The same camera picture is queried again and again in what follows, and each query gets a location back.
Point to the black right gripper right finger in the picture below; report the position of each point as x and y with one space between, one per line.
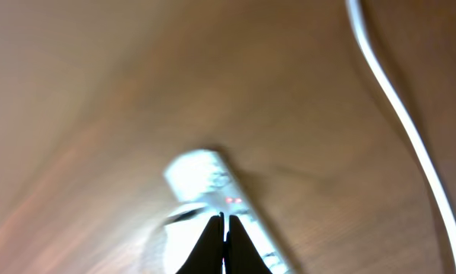
240 254

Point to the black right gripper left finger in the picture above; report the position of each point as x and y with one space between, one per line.
207 254

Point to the white charger plug adapter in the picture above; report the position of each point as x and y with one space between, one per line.
171 242

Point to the white power strip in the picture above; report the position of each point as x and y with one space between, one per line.
201 177

